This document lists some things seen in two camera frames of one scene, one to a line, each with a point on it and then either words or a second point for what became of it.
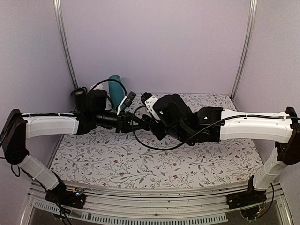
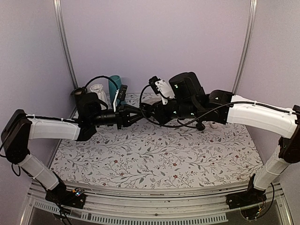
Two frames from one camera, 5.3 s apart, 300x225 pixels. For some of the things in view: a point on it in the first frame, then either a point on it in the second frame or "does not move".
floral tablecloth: (104, 157) does not move
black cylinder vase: (80, 99) does not move
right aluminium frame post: (249, 35) does not move
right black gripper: (159, 135) -> (161, 116)
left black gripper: (123, 122) -> (123, 116)
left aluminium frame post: (57, 4) does not move
